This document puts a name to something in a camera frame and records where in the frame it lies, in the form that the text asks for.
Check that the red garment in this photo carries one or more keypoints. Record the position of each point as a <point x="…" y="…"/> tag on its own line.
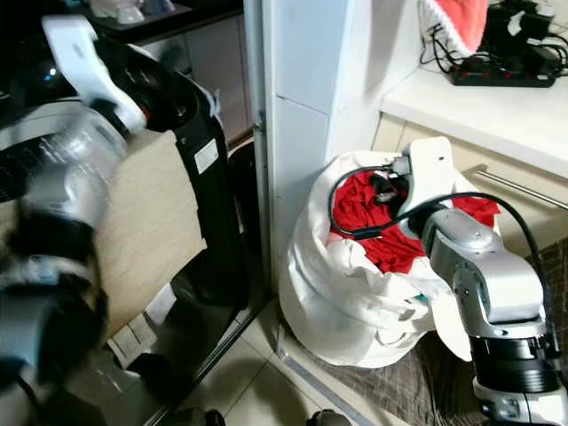
<point x="382" y="248"/>

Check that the beige cloth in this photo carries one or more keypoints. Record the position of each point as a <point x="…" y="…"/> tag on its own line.
<point x="155" y="222"/>

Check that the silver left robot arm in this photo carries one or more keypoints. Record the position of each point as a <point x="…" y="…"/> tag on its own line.
<point x="67" y="293"/>

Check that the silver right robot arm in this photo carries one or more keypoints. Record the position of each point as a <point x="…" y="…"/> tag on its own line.
<point x="493" y="284"/>

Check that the brown wooden cabinet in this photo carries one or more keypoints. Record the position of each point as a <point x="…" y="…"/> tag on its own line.
<point x="217" y="67"/>

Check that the white washer label sticker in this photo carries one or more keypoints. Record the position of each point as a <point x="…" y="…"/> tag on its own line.
<point x="207" y="156"/>

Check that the white counter shelf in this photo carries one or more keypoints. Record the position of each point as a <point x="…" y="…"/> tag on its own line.
<point x="479" y="120"/>

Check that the white laundry bag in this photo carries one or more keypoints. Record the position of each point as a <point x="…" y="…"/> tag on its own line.
<point x="346" y="302"/>

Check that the black power strip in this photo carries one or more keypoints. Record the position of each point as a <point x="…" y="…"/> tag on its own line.
<point x="501" y="75"/>

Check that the red hat with white trim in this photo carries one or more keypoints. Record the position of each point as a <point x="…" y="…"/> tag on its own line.
<point x="457" y="19"/>

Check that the black power adapters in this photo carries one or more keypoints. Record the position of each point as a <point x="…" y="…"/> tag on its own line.
<point x="524" y="31"/>

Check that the black right robot foot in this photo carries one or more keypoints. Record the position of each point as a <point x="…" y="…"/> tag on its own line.
<point x="328" y="419"/>

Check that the black robot foot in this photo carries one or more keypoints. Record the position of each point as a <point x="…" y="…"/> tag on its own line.
<point x="197" y="418"/>
<point x="328" y="419"/>

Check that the black left robot foot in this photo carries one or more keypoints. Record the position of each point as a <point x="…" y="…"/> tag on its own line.
<point x="197" y="418"/>

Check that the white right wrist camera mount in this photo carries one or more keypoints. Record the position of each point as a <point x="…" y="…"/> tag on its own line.
<point x="430" y="182"/>

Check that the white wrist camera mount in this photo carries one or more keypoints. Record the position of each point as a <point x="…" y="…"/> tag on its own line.
<point x="430" y="182"/>
<point x="89" y="62"/>

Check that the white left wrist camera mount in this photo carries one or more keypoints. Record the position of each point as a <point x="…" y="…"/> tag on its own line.
<point x="89" y="62"/>

